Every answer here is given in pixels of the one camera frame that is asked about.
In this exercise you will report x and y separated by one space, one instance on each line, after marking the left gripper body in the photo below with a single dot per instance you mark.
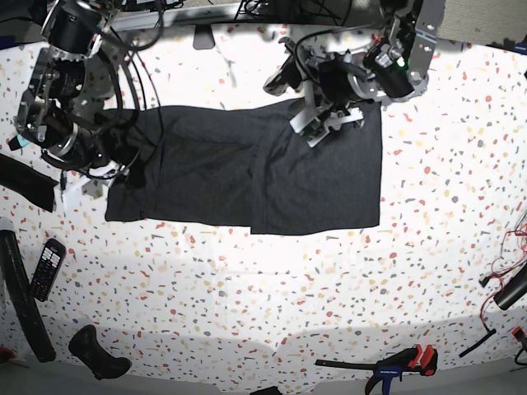
336 81

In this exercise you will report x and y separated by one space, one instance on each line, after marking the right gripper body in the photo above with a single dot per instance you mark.
94 148

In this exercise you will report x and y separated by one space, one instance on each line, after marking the dark grey T-shirt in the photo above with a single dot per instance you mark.
248 168

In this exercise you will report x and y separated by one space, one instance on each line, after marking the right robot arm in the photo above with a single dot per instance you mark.
74 33

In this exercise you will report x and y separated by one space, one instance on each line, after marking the blue highlighter marker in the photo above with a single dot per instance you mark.
17 142

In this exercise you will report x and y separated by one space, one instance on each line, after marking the grey monitor stand base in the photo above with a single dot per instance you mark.
203 38

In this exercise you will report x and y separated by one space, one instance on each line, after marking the black remote control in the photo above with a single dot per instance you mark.
50 261

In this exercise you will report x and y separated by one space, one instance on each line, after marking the long black tube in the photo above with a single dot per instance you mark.
18 288

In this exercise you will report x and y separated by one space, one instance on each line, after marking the black game controller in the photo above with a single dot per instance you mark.
85 346

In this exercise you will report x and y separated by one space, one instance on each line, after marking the blue orange bar clamp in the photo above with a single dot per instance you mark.
414 360

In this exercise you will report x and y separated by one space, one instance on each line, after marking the small black rod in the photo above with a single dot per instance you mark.
476 345

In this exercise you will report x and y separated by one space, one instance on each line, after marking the red connector plug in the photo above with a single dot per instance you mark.
519 334

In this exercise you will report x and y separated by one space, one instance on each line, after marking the small black box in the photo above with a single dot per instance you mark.
268 391

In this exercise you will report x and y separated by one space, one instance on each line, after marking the red tool handle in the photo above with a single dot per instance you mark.
6 355

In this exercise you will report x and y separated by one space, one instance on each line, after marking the black cylinder handle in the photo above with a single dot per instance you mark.
511 293

